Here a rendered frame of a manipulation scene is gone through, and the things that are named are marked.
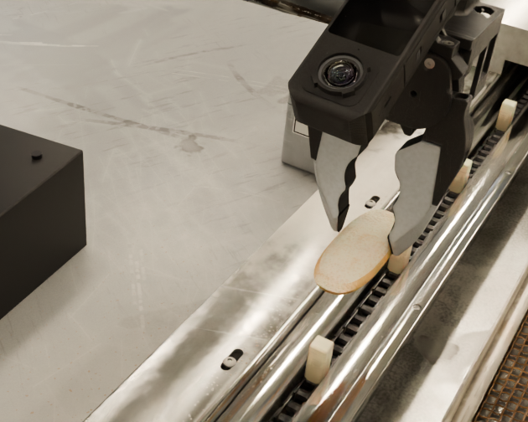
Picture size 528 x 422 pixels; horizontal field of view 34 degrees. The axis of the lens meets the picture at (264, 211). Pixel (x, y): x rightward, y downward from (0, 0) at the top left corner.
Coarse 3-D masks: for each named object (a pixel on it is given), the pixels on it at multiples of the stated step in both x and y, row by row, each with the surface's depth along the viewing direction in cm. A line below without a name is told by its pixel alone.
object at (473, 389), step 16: (512, 304) 57; (496, 320) 54; (512, 320) 56; (496, 336) 54; (512, 336) 54; (480, 352) 52; (496, 352) 53; (480, 368) 52; (496, 368) 52; (512, 368) 52; (464, 384) 49; (480, 384) 51; (464, 400) 50; (480, 400) 50; (496, 400) 50; (448, 416) 48; (464, 416) 49; (480, 416) 49; (512, 416) 49
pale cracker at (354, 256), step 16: (352, 224) 56; (368, 224) 56; (384, 224) 57; (336, 240) 55; (352, 240) 55; (368, 240) 55; (384, 240) 55; (320, 256) 54; (336, 256) 53; (352, 256) 53; (368, 256) 54; (384, 256) 54; (320, 272) 52; (336, 272) 52; (352, 272) 52; (368, 272) 53; (320, 288) 52; (336, 288) 52; (352, 288) 52
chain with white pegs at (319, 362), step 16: (512, 112) 86; (496, 128) 87; (496, 144) 85; (480, 160) 83; (464, 176) 76; (448, 192) 77; (448, 208) 75; (432, 224) 73; (400, 256) 66; (384, 272) 67; (400, 272) 67; (368, 304) 64; (352, 320) 62; (320, 336) 56; (336, 336) 60; (352, 336) 62; (320, 352) 55; (336, 352) 59; (320, 368) 56; (304, 384) 57; (288, 400) 55; (304, 400) 56; (272, 416) 54; (288, 416) 54
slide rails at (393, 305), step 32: (512, 96) 92; (480, 128) 85; (512, 128) 86; (480, 192) 76; (448, 224) 71; (416, 256) 67; (416, 288) 64; (320, 320) 60; (384, 320) 61; (288, 352) 57; (352, 352) 58; (256, 384) 55; (288, 384) 55; (320, 384) 55; (352, 384) 55; (224, 416) 52; (256, 416) 53; (320, 416) 53
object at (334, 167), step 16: (320, 144) 52; (336, 144) 52; (352, 144) 51; (368, 144) 52; (320, 160) 53; (336, 160) 52; (352, 160) 52; (320, 176) 54; (336, 176) 53; (352, 176) 54; (320, 192) 55; (336, 192) 54; (336, 208) 54; (336, 224) 55
